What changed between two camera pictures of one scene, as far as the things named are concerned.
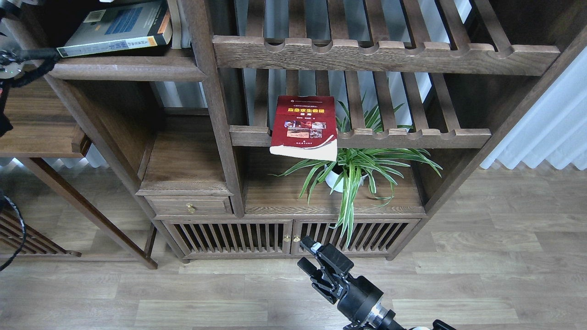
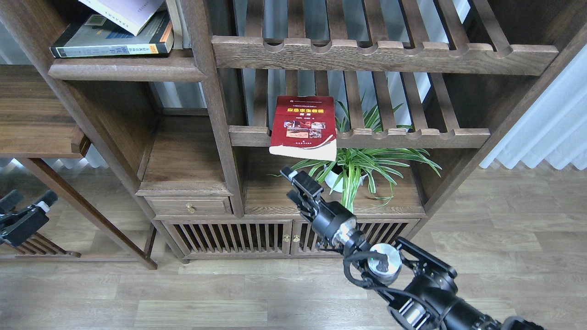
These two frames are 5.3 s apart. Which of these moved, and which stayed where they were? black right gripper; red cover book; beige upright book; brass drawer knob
Moved: black right gripper
Stayed: red cover book; beige upright book; brass drawer knob
